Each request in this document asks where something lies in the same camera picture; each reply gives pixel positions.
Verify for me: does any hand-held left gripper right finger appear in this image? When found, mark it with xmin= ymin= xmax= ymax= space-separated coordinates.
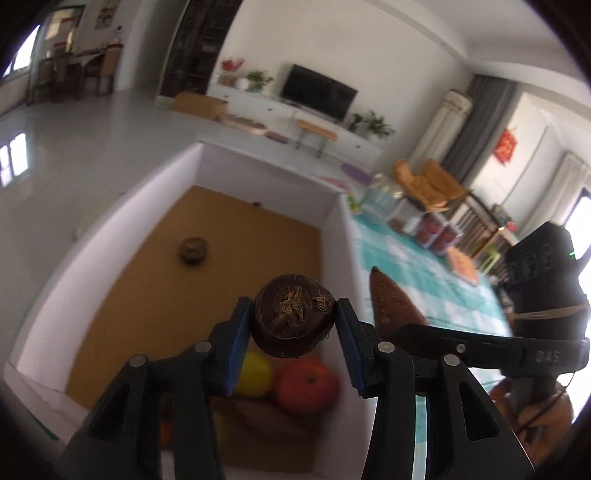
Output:
xmin=336 ymin=298 xmax=536 ymax=480

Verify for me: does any large sweet potato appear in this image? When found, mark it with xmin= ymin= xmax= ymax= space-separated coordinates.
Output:
xmin=369 ymin=266 xmax=428 ymax=334

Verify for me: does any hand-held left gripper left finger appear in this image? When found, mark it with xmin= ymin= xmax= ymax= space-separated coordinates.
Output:
xmin=58 ymin=296 xmax=256 ymax=480

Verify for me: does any brown cardboard box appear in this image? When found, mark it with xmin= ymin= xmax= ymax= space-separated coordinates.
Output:
xmin=173 ymin=91 xmax=229 ymax=121

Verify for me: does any low clear container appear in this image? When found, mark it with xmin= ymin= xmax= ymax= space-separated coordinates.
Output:
xmin=360 ymin=185 xmax=399 ymax=219

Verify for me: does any purple floor mat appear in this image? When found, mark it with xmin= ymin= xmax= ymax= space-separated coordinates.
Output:
xmin=341 ymin=162 xmax=372 ymax=183

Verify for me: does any wooden bench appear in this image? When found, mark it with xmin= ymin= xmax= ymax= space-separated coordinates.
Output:
xmin=295 ymin=119 xmax=339 ymax=158

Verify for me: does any orange cover book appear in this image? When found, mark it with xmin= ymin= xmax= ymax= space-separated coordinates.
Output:
xmin=445 ymin=247 xmax=478 ymax=283

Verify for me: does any tall clear container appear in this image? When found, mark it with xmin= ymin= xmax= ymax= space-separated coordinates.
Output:
xmin=392 ymin=198 xmax=423 ymax=234

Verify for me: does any person's right forearm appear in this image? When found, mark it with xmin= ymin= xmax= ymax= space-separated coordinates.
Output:
xmin=489 ymin=378 xmax=575 ymax=467

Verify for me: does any orange lounge chair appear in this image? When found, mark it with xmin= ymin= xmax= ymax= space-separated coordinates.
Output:
xmin=392 ymin=158 xmax=468 ymax=213

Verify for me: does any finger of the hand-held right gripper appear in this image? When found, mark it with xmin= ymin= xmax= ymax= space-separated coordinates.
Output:
xmin=393 ymin=323 xmax=514 ymax=370

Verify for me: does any black television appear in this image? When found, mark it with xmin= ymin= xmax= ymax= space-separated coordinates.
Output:
xmin=279 ymin=64 xmax=358 ymax=123

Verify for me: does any grey curtain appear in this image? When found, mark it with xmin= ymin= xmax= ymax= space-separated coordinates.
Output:
xmin=441 ymin=74 xmax=518 ymax=185

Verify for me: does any green checked tablecloth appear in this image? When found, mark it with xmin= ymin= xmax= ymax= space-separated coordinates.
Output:
xmin=348 ymin=210 xmax=514 ymax=480

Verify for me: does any yellow apple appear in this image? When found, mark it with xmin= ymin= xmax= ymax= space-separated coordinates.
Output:
xmin=233 ymin=351 xmax=273 ymax=398

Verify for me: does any white curtain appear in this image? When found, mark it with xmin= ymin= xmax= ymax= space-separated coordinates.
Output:
xmin=538 ymin=152 xmax=591 ymax=227

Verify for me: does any wooden dining chair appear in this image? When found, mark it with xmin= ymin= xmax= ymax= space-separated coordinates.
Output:
xmin=83 ymin=51 xmax=120 ymax=95

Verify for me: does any white television cabinet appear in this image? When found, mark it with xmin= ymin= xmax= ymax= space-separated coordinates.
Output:
xmin=207 ymin=82 xmax=384 ymax=168

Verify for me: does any small sweet potato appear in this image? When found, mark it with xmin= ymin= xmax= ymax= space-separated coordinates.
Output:
xmin=217 ymin=397 xmax=319 ymax=439

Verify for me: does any red wall decoration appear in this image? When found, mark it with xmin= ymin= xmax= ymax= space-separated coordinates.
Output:
xmin=495 ymin=128 xmax=519 ymax=164

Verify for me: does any round wicker tray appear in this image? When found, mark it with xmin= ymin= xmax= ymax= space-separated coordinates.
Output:
xmin=219 ymin=113 xmax=269 ymax=137

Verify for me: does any white cardboard box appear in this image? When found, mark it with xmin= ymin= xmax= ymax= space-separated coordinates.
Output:
xmin=2 ymin=142 xmax=384 ymax=480

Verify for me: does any leafy plant in pot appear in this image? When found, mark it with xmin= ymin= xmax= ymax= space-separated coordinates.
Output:
xmin=245 ymin=70 xmax=274 ymax=93

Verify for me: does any green plastic stool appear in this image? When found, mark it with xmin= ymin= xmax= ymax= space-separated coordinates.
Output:
xmin=480 ymin=247 xmax=504 ymax=278

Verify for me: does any large potted plant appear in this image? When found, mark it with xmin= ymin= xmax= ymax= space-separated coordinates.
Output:
xmin=362 ymin=111 xmax=395 ymax=139

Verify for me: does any white tower air conditioner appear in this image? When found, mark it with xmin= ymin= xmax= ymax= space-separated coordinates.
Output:
xmin=409 ymin=89 xmax=474 ymax=174

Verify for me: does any dark display cabinet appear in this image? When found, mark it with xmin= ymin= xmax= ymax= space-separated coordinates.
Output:
xmin=159 ymin=0 xmax=241 ymax=100

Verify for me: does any wooden slatted chair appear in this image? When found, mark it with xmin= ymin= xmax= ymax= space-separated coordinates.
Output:
xmin=455 ymin=191 xmax=506 ymax=259

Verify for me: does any dark mangosteen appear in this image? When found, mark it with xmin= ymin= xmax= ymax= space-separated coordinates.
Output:
xmin=250 ymin=274 xmax=335 ymax=358
xmin=179 ymin=237 xmax=208 ymax=267

